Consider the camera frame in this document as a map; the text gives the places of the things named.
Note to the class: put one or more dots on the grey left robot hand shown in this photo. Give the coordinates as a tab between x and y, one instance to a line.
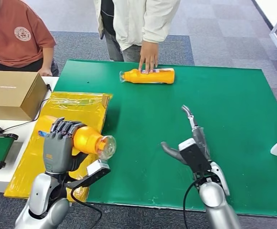
57	151

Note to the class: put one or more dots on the orange bottle with printed label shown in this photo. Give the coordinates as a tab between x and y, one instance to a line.
88	140
157	78

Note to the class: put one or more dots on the standing person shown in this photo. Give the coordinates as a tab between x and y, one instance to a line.
138	19

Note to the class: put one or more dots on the person's hand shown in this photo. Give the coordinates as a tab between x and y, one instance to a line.
149	53

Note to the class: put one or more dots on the brown cardboard box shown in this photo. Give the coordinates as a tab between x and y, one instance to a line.
11	94

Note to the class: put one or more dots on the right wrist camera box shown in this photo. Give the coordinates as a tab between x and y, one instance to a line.
193	158

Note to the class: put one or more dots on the seated person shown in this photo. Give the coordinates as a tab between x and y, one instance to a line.
14	34

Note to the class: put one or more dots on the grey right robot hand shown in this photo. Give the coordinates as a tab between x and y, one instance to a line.
200	139

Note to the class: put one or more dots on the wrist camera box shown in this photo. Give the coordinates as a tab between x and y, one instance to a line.
193	158
95	172

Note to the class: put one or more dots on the white side table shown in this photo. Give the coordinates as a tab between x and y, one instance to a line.
19	158

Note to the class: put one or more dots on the yellow plastic bag stack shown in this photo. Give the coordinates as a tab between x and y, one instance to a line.
81	106

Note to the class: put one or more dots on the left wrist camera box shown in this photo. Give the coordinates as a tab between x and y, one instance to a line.
95	172

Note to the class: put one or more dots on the green table mat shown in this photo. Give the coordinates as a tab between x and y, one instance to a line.
224	126

